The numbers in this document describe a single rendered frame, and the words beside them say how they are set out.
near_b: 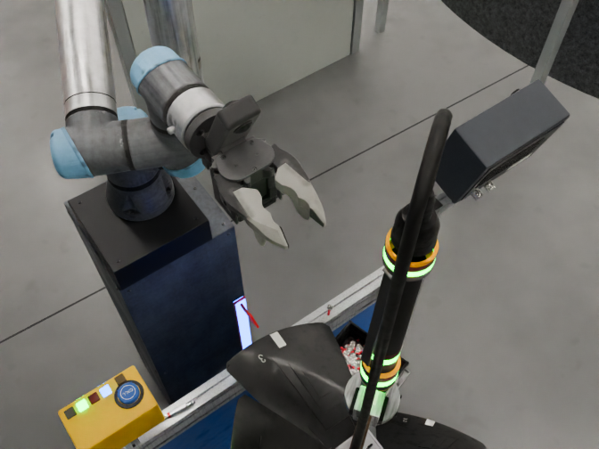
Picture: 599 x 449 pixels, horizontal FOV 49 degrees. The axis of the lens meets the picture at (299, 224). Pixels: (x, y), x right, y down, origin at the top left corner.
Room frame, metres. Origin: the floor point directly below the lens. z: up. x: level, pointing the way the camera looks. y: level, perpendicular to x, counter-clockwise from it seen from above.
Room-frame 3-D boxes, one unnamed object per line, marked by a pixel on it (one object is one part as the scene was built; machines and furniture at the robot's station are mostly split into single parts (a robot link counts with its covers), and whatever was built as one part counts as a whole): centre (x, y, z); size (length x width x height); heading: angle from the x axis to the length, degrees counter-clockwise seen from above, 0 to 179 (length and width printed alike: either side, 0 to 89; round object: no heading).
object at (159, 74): (0.66, 0.18, 1.64); 0.11 x 0.08 x 0.09; 36
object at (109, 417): (0.41, 0.36, 1.02); 0.16 x 0.10 x 0.11; 126
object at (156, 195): (0.91, 0.36, 1.13); 0.15 x 0.15 x 0.10
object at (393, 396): (0.28, -0.09, 1.50); 0.09 x 0.07 x 0.10; 161
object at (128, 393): (0.44, 0.32, 1.08); 0.04 x 0.04 x 0.02
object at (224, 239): (0.91, 0.36, 0.50); 0.30 x 0.30 x 1.00; 36
